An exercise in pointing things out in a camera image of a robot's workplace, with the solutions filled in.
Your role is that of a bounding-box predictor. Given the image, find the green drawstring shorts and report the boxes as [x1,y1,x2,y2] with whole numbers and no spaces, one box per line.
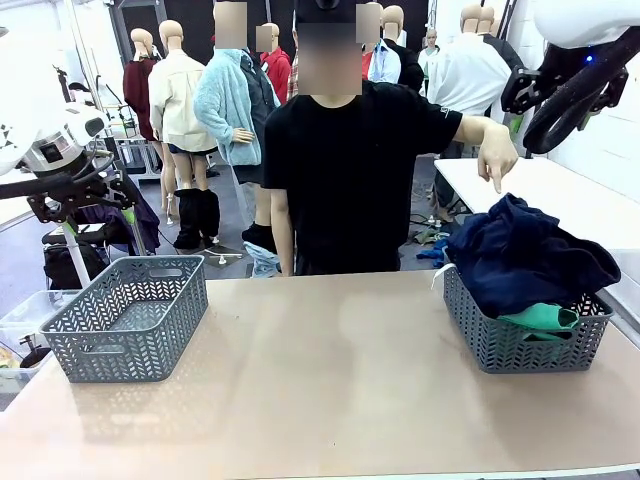
[432,264,581,342]

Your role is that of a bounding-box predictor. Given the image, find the navy blue garment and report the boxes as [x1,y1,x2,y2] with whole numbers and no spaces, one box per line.
[446,193,623,319]

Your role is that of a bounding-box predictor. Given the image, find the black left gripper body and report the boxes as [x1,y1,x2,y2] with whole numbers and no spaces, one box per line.
[44,171,114,209]

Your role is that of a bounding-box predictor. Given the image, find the white folding table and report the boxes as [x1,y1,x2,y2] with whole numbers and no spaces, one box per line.
[433,156,640,301]

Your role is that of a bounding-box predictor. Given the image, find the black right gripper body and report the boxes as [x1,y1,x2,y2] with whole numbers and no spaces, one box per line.
[542,42,602,90]

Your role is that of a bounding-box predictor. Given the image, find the mannequin in maroon dress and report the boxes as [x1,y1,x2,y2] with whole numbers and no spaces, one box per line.
[122,28,162,146]

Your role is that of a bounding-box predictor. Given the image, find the person in black t-shirt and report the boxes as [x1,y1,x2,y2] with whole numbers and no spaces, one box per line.
[260,0,464,277]

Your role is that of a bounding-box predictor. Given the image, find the black bag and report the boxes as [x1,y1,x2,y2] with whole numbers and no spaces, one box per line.
[43,242,109,291]

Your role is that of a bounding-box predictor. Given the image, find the blue cloth on floor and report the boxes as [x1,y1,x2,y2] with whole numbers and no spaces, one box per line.
[416,238,451,270]

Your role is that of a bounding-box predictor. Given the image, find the mannequin in white shirt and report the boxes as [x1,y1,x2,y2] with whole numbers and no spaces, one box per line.
[427,3,514,224]

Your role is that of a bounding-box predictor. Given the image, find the mannequin in light blue shirt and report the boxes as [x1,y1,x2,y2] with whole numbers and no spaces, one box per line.
[355,2,402,85]

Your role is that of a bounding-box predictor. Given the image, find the person's right forearm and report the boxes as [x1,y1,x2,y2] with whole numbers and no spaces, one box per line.
[272,224,296,277]

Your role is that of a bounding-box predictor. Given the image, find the small mannequin with green top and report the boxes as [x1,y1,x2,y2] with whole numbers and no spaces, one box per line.
[418,27,442,97]

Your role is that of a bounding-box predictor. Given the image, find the dark purple cloth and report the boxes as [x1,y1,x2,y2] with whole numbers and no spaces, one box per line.
[74,189,161,255]

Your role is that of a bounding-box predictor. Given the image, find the grey woven plastic basket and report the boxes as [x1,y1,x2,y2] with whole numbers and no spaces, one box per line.
[442,259,615,375]
[38,254,210,384]

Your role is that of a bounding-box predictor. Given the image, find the mannequin base plate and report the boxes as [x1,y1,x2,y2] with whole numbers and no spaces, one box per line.
[204,244,246,269]

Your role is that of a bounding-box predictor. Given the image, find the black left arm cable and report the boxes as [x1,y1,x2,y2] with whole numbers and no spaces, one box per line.
[0,149,119,201]

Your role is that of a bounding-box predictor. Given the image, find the mannequin in plaid shirt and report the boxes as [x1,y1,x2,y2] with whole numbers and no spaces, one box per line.
[287,49,300,102]

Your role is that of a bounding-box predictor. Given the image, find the mannequin in red jacket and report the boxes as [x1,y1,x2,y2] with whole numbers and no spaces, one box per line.
[257,22,292,107]

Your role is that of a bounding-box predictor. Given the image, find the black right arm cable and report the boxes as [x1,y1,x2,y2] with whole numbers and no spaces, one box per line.
[522,27,640,155]

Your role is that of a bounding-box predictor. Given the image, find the person's left hand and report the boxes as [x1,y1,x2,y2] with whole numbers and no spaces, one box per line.
[476,121,520,196]

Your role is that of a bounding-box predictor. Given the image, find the cream step stool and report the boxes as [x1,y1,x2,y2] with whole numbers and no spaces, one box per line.
[42,222,151,290]

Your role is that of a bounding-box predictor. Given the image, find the mannequin in cream jacket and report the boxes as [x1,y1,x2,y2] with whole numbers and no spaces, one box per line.
[148,19,222,250]

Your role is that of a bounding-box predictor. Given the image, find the person's left forearm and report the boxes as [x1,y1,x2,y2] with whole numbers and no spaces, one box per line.
[452,113,496,147]

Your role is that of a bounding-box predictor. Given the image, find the clear plastic storage box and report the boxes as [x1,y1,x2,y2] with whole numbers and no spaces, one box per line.
[0,289,81,409]

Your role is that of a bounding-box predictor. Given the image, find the white desk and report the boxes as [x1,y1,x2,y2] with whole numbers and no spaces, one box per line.
[0,169,39,227]

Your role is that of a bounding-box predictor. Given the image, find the mannequin in blue fleece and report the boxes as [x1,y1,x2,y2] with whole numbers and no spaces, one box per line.
[193,2,282,246]

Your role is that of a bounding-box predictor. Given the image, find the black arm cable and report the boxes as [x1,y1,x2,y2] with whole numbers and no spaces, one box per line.
[522,27,640,155]
[0,149,119,201]

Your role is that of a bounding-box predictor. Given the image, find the mannequin in black jacket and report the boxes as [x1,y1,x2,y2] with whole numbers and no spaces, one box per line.
[382,4,425,94]
[479,5,527,72]

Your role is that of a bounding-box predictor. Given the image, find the crumpled blue jeans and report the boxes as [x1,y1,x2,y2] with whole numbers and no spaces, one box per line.
[242,222,282,279]

